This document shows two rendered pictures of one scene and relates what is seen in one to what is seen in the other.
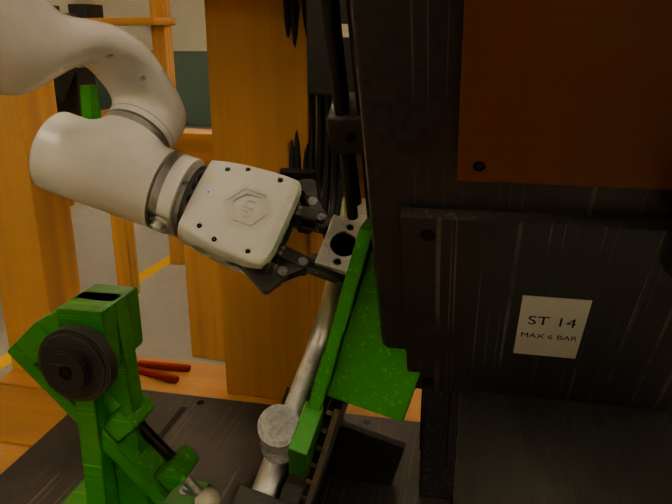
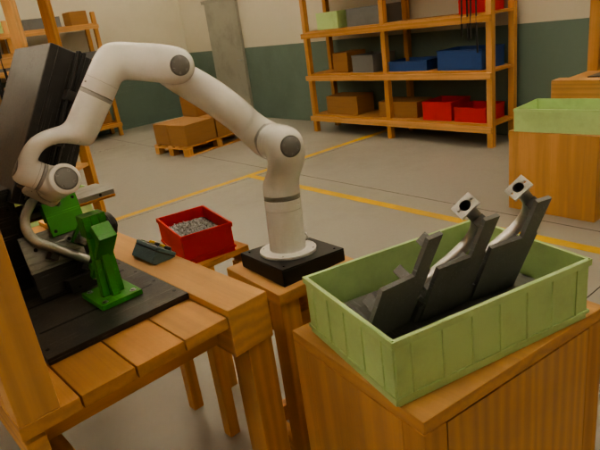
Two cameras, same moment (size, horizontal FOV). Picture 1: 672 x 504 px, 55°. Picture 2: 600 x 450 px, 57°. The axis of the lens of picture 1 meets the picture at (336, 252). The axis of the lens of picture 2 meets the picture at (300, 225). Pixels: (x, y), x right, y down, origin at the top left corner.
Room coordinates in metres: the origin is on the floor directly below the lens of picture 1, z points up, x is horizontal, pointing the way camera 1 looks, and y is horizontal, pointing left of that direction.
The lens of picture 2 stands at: (1.47, 1.65, 1.62)
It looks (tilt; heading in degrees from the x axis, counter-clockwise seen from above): 20 degrees down; 217
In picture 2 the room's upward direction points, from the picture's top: 8 degrees counter-clockwise
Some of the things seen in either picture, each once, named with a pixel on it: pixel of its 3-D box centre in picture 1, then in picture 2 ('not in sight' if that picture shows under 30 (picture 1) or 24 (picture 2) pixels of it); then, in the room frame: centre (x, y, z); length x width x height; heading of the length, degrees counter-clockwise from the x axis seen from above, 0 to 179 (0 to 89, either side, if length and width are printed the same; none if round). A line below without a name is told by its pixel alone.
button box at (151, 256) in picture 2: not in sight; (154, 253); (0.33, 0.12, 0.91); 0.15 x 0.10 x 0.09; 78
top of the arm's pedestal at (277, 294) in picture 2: not in sight; (290, 269); (0.13, 0.57, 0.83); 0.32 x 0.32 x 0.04; 72
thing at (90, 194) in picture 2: (557, 417); (54, 205); (0.47, -0.18, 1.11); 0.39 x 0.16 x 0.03; 168
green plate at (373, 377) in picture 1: (380, 321); (54, 199); (0.53, -0.04, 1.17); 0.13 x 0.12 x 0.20; 78
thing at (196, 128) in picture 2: not in sight; (199, 121); (-4.47, -4.47, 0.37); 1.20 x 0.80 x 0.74; 173
